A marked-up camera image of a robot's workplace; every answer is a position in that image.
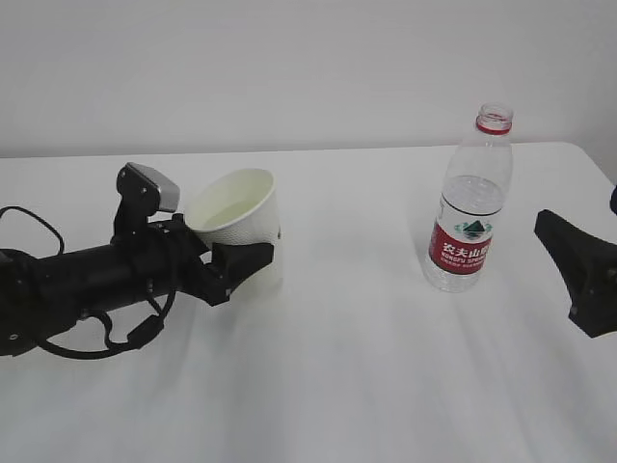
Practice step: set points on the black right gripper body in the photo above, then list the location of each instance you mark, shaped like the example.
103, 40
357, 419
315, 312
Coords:
593, 303

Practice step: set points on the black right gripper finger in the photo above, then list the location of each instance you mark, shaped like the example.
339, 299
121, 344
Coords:
613, 200
586, 263

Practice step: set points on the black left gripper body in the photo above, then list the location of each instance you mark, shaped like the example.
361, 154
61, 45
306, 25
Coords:
181, 268

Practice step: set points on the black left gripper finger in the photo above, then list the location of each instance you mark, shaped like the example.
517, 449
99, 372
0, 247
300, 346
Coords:
238, 263

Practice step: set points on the white paper coffee cup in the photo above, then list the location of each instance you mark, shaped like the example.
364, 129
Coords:
241, 208

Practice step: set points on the clear Nongfu Spring water bottle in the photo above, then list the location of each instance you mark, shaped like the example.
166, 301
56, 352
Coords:
475, 187

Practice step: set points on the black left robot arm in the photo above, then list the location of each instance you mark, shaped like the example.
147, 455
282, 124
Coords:
128, 285

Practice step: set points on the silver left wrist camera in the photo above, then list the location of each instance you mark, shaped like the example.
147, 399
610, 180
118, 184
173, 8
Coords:
144, 191

